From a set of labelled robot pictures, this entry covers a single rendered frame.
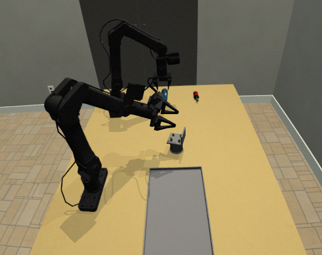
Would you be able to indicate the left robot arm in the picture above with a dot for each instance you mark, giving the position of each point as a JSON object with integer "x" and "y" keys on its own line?
{"x": 114, "y": 41}

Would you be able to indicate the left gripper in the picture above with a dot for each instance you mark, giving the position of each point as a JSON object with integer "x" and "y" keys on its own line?
{"x": 162, "y": 75}

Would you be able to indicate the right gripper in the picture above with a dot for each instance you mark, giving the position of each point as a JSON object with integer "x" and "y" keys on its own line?
{"x": 148, "y": 110}

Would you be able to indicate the black cylinder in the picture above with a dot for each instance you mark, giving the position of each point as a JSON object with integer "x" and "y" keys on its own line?
{"x": 176, "y": 149}

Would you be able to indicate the dark blue electric nut driver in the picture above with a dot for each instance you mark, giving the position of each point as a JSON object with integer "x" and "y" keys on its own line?
{"x": 165, "y": 92}

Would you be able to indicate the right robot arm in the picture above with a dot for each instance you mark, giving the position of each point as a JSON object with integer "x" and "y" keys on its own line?
{"x": 67, "y": 112}

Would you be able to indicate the red-handled nut driver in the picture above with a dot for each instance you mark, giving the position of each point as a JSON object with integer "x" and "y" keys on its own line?
{"x": 196, "y": 97}

